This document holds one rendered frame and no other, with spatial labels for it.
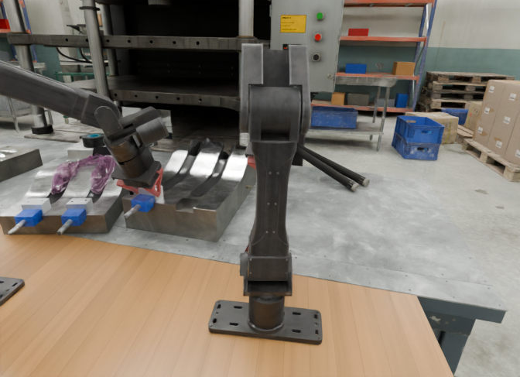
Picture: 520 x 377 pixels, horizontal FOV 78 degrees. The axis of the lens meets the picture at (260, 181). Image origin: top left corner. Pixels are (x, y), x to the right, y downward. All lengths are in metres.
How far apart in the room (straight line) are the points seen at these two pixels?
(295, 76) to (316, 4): 1.10
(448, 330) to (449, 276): 0.13
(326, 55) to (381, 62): 5.95
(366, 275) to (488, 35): 7.31
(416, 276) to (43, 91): 0.83
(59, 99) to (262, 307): 0.52
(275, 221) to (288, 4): 1.18
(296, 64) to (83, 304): 0.58
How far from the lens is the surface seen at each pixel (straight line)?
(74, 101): 0.70
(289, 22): 1.54
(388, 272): 0.80
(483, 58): 7.90
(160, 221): 0.88
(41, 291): 0.81
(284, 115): 0.43
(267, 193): 0.47
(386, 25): 7.46
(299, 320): 0.64
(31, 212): 0.98
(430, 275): 0.84
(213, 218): 0.81
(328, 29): 1.52
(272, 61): 0.50
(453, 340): 0.93
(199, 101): 1.62
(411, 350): 0.66
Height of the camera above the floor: 1.26
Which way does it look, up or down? 23 degrees down
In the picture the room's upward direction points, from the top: 1 degrees clockwise
